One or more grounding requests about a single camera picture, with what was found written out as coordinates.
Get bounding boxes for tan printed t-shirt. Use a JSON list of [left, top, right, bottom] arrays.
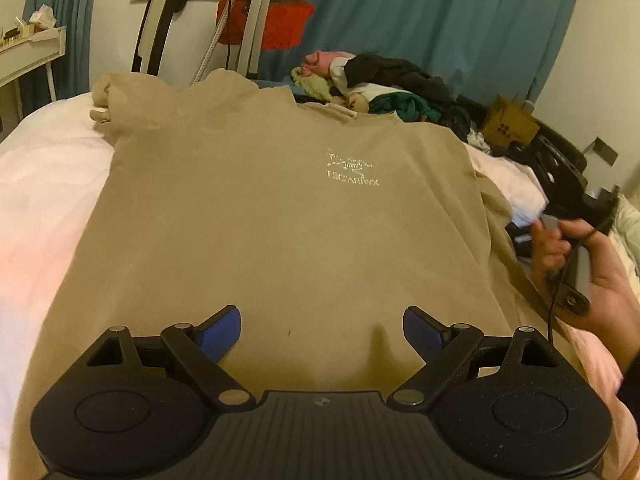
[[8, 68, 586, 480]]

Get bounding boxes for pile of mixed clothes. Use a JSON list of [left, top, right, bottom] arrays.
[[291, 51, 490, 154]]

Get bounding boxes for person right hand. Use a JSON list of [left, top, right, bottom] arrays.
[[530, 219, 639, 373]]

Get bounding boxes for black armchair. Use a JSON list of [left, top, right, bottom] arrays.
[[503, 124, 587, 200]]

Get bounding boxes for blue curtain right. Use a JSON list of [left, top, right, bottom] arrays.
[[259, 0, 576, 104]]

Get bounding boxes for blue curtain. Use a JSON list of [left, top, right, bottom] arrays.
[[24, 0, 94, 99], [259, 0, 576, 104]]

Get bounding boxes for pastel tie-dye duvet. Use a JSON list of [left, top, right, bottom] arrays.
[[1, 93, 639, 479]]

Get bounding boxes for red cloth bag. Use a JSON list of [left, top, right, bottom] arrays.
[[219, 0, 314, 51]]

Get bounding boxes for white dressing table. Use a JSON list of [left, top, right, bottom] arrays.
[[1, 26, 66, 136]]

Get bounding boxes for tissue box on table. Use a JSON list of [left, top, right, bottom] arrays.
[[28, 4, 56, 32]]

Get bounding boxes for garment steamer stand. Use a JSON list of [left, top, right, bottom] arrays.
[[192, 0, 286, 86]]

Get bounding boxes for blue curtain left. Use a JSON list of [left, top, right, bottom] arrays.
[[24, 0, 94, 99]]

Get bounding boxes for wall power socket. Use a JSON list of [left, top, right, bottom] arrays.
[[593, 138, 618, 167]]

